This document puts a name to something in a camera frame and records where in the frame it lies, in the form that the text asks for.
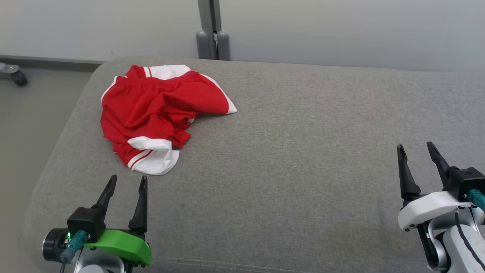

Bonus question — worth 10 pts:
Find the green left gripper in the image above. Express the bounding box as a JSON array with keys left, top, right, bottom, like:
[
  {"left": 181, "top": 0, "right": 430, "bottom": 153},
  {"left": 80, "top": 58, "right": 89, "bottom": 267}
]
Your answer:
[{"left": 84, "top": 174, "right": 153, "bottom": 266}]

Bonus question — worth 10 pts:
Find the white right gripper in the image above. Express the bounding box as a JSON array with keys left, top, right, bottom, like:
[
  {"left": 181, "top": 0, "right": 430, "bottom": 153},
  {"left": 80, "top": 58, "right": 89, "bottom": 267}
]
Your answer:
[{"left": 397, "top": 142, "right": 474, "bottom": 231}]

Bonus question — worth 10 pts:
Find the red shorts white side stripe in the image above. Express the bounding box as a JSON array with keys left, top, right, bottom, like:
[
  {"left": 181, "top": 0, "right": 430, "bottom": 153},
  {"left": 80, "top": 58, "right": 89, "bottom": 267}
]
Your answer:
[{"left": 100, "top": 70, "right": 237, "bottom": 150}]

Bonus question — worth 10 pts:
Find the grey fabric sofa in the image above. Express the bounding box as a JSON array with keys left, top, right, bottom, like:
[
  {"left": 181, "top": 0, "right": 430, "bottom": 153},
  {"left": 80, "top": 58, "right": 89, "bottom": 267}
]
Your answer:
[{"left": 23, "top": 57, "right": 485, "bottom": 273}]

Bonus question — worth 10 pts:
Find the dark grey baseboard strip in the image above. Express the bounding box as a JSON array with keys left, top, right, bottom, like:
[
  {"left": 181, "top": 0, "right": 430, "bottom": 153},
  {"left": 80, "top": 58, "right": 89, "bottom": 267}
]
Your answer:
[{"left": 0, "top": 55, "right": 105, "bottom": 72}]

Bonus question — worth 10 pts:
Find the black caster wheel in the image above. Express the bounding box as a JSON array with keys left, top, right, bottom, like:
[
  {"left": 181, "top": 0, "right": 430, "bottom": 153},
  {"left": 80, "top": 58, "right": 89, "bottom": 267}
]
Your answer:
[{"left": 0, "top": 63, "right": 28, "bottom": 87}]

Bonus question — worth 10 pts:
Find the right camera cable teal plug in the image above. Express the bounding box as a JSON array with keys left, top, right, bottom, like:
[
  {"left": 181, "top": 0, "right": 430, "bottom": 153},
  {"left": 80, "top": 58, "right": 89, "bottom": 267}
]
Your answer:
[{"left": 468, "top": 190, "right": 485, "bottom": 211}]

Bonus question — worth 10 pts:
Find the camera cable teal plug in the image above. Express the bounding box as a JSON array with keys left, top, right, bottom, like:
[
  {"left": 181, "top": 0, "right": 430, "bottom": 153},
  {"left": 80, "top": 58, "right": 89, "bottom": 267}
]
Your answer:
[
  {"left": 60, "top": 231, "right": 88, "bottom": 273},
  {"left": 468, "top": 190, "right": 485, "bottom": 211}
]

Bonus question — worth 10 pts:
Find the left camera cable teal plug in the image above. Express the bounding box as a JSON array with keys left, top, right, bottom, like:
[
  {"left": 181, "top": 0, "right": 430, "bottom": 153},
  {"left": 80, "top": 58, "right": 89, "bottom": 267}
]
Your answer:
[{"left": 60, "top": 231, "right": 88, "bottom": 273}]

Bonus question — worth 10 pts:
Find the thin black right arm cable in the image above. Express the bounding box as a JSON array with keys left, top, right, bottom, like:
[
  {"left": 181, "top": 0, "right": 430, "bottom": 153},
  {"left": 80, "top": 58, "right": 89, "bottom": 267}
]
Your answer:
[{"left": 455, "top": 212, "right": 485, "bottom": 262}]

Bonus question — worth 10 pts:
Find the grey partition post with feet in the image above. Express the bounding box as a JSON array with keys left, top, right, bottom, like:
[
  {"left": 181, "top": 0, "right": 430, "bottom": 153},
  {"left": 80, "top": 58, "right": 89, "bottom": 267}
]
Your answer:
[{"left": 196, "top": 0, "right": 230, "bottom": 61}]

